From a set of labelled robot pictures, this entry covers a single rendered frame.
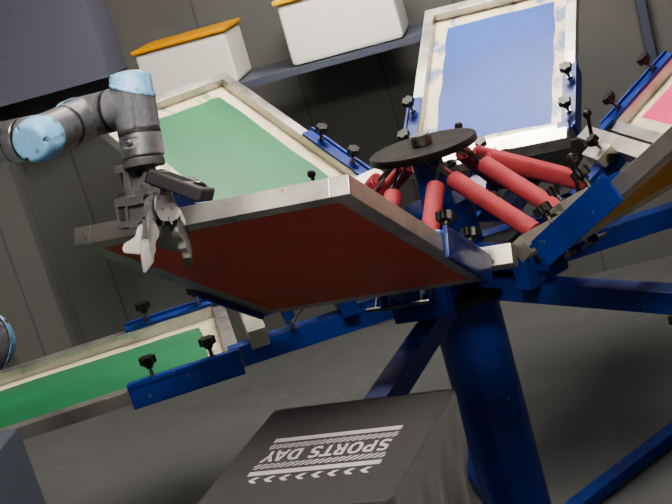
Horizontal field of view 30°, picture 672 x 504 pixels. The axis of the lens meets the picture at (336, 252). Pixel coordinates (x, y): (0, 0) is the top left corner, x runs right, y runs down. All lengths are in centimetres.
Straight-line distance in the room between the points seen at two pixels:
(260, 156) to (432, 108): 63
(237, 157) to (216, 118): 25
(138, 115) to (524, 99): 233
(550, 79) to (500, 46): 30
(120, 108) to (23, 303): 429
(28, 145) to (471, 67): 263
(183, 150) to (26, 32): 183
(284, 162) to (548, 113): 90
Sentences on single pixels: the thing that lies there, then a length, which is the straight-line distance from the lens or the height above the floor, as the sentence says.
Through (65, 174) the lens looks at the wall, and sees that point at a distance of 640.
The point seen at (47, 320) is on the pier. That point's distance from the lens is 643.
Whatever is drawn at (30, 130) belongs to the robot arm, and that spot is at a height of 179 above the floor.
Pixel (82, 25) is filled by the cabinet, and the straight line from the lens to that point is 591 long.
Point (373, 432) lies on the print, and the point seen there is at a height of 95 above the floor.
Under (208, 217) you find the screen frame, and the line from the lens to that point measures 232.
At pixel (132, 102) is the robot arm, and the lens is 219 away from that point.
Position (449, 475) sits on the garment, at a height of 82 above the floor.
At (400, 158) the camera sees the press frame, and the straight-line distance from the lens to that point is 344.
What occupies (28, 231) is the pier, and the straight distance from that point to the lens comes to 632.
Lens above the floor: 199
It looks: 15 degrees down
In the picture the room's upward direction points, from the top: 16 degrees counter-clockwise
